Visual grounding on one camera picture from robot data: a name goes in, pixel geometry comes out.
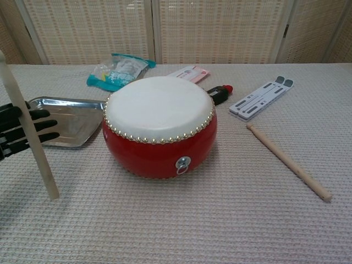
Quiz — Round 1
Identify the red drum white skin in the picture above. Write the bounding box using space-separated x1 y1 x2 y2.
102 76 218 180

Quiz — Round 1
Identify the teal snack bag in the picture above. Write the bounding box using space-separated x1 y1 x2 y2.
86 52 157 92

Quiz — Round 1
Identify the black bottle red cap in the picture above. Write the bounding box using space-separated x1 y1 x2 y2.
206 84 234 106

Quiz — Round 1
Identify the pink white wipes packet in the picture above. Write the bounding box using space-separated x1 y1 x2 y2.
167 64 211 84

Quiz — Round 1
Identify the beige woven tablecloth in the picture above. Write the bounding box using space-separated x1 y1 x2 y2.
0 63 352 264

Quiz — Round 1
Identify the wooden drumstick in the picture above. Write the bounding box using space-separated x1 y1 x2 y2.
246 122 333 204
0 51 60 200

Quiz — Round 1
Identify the white folding laptop stand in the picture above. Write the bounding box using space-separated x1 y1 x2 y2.
229 75 294 122

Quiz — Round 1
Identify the bamboo folding screen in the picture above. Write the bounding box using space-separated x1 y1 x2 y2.
0 0 352 66

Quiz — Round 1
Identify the shiny metal tray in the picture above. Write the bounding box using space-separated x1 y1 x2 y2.
26 96 106 149

